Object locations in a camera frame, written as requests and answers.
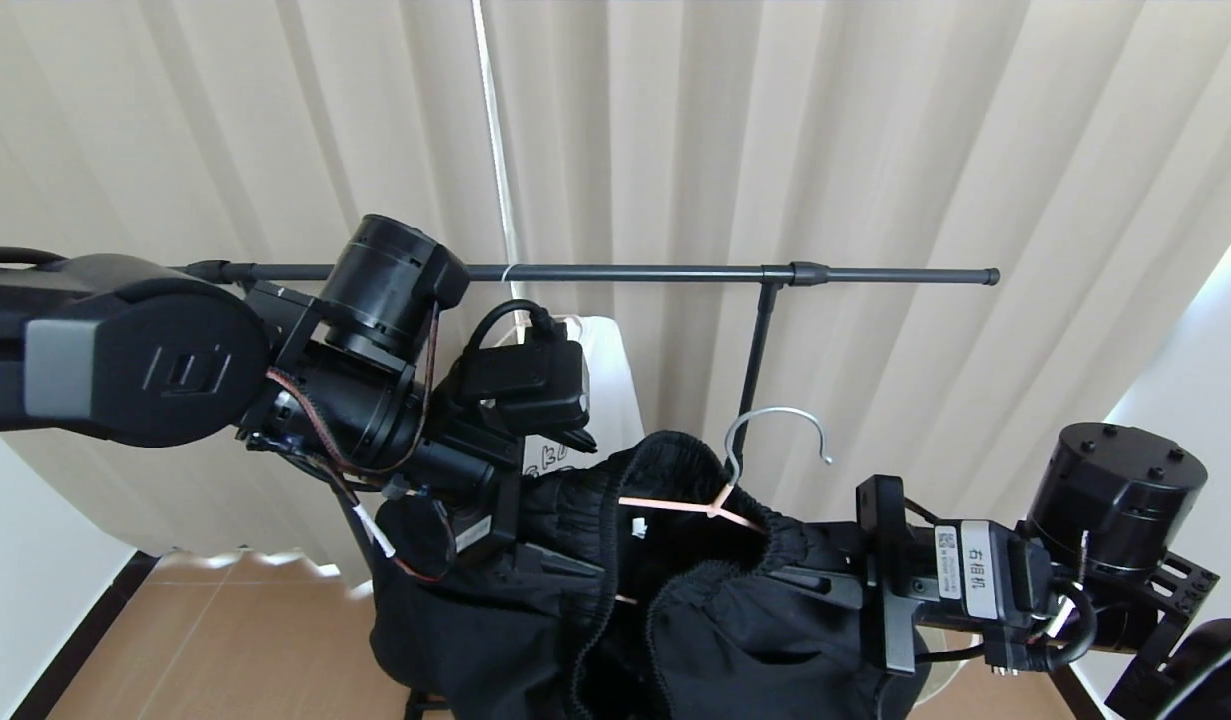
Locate white laundry basket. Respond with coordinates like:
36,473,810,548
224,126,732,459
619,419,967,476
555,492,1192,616
910,628,966,706

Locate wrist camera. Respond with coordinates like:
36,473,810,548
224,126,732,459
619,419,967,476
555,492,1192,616
455,335,594,453
930,520,1061,676

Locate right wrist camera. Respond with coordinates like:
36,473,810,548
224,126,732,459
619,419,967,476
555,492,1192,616
930,520,1061,676

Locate beige curtain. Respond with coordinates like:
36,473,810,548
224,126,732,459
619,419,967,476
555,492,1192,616
0,0,1231,586

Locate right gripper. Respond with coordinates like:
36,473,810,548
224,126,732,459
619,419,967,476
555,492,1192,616
770,475,991,673

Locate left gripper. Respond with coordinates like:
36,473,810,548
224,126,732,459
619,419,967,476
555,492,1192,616
265,355,606,583

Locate black garment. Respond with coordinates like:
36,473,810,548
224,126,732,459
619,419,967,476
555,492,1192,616
370,432,931,720

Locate pink clothes hanger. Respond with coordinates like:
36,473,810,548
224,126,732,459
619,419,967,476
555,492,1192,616
502,265,586,346
615,407,834,606

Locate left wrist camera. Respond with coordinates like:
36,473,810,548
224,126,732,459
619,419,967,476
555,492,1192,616
455,335,594,453

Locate black clothes rack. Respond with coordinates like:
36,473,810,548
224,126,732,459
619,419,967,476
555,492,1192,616
180,260,1001,720

